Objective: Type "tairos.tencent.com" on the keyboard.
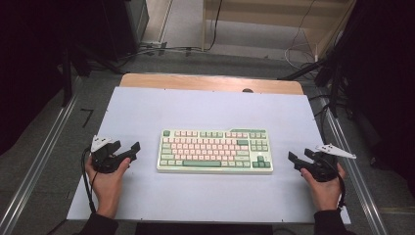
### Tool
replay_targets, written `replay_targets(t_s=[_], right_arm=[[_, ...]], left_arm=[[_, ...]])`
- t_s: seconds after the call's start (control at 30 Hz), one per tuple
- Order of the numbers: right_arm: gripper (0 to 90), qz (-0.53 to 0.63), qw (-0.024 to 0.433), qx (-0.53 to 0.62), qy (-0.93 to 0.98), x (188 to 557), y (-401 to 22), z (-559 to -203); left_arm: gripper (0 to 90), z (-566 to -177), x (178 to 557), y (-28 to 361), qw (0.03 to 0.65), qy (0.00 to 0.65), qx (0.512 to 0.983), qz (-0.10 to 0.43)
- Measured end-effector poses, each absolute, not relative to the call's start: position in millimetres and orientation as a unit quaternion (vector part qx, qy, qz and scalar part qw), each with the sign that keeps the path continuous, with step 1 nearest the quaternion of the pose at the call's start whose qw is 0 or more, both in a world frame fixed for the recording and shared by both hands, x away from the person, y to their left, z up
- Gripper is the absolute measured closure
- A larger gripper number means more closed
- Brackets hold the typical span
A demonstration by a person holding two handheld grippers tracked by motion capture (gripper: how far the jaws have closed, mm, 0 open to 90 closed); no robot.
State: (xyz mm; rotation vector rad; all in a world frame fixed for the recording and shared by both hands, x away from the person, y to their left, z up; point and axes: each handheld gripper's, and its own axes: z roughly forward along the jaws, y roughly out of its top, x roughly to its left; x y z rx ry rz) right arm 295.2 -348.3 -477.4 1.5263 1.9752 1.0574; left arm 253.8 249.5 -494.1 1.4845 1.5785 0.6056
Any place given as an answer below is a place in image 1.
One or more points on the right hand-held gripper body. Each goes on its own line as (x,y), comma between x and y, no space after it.
(324,169)

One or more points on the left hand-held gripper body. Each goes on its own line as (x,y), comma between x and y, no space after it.
(103,160)

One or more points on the green and cream mechanical keyboard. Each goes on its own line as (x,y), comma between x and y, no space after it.
(215,164)

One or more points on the person's right hand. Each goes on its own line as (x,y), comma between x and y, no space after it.
(326,194)

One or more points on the person's left hand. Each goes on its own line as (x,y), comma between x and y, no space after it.
(106,189)

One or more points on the black metal stand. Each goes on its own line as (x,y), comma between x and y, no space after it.
(333,94)

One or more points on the white table cover sheet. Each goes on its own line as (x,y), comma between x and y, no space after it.
(195,107)

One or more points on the black cabinet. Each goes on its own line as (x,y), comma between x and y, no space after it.
(125,29)

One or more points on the light wooden shelf unit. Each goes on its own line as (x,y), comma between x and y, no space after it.
(261,13)

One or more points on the aluminium floor rail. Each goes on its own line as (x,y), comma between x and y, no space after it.
(355,169)
(39,156)

